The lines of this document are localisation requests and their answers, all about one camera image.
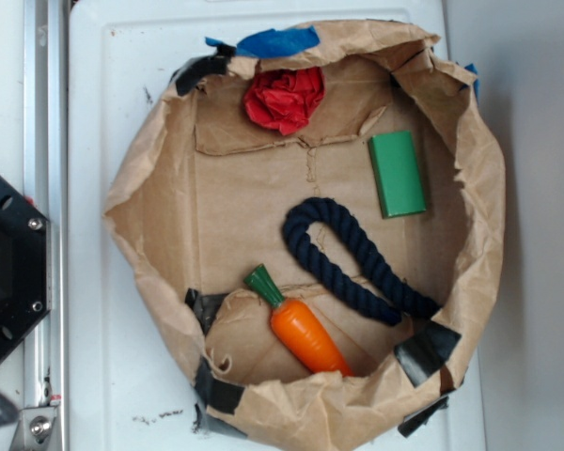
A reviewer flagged red paper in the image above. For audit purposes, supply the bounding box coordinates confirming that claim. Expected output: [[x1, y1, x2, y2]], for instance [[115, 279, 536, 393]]
[[243, 67, 325, 136]]

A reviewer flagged brown paper bag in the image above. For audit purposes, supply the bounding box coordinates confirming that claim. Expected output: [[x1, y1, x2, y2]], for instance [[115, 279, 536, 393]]
[[104, 20, 506, 450]]

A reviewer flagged orange toy carrot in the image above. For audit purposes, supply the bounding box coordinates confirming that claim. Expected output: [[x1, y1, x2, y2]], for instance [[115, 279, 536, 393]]
[[243, 264, 353, 377]]

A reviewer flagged green rectangular block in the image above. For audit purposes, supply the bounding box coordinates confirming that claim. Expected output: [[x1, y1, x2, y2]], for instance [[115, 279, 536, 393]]
[[368, 131, 427, 218]]

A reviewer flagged blue tape strip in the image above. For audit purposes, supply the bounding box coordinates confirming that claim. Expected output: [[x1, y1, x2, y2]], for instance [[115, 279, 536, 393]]
[[205, 26, 321, 59]]

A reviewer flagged white plastic tray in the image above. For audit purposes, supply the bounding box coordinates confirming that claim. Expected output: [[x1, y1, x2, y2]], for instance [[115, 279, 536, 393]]
[[67, 0, 488, 451]]

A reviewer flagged dark blue rope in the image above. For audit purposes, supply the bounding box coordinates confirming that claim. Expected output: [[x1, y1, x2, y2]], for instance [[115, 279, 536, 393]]
[[281, 196, 442, 327]]

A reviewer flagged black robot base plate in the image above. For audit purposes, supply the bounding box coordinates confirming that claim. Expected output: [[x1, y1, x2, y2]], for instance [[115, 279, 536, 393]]
[[0, 176, 49, 365]]

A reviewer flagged aluminium frame rail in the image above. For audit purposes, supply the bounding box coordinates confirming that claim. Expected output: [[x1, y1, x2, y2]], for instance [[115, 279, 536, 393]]
[[10, 1, 71, 450]]

